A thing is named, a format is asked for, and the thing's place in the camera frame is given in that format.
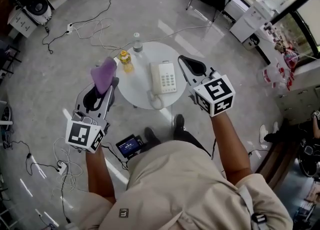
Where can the purple cloth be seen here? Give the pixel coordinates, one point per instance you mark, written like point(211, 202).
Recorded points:
point(105, 76)

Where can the small black screen device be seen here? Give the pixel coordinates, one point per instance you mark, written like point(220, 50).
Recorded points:
point(128, 146)

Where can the person's black trousers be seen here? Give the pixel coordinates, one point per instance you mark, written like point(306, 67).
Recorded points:
point(186, 137)

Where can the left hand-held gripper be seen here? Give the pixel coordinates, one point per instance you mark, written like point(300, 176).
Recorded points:
point(78, 133)

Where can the clear water bottle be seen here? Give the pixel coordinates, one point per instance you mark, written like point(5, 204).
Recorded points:
point(137, 44)

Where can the white water dispenser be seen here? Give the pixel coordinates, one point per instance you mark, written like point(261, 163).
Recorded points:
point(252, 21)

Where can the small white power strip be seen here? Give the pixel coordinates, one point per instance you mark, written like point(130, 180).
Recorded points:
point(70, 28)
point(62, 168)

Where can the person's left forearm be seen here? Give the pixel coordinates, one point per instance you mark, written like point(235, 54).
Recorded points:
point(100, 174)

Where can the yellow juice bottle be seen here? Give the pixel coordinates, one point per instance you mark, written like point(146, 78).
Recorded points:
point(126, 61)

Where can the person's right black shoe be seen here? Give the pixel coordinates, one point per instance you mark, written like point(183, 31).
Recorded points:
point(179, 122)

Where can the grey metal drawer cabinet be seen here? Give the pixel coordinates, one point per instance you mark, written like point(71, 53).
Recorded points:
point(295, 98)

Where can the white round fan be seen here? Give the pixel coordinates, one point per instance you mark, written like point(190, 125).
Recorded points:
point(38, 8)

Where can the person's black shoe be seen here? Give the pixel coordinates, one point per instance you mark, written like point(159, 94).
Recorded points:
point(179, 122)
point(151, 136)

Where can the person's right forearm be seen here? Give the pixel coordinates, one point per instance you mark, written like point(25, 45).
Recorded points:
point(231, 148)

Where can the white drawer cabinet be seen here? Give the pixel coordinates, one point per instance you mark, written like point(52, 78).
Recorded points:
point(21, 22)

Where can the person's left black shoe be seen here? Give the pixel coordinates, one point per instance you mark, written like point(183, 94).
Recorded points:
point(151, 136)

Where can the brown wooden bench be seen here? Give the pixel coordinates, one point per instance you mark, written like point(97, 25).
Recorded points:
point(277, 166)

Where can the small white box device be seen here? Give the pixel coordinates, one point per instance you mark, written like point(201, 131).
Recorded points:
point(252, 43)

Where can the clear plastic bag red print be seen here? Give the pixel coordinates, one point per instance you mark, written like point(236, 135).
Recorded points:
point(271, 76)

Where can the white desk telephone base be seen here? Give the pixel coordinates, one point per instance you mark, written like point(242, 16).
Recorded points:
point(168, 78)

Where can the person's beige shirt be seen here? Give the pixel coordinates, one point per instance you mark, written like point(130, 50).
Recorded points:
point(180, 189)

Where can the white telephone handset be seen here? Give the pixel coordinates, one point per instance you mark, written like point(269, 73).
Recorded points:
point(154, 78)

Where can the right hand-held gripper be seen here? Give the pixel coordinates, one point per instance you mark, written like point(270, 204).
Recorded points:
point(217, 91)

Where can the round white side table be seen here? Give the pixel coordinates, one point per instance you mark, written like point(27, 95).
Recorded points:
point(140, 83)

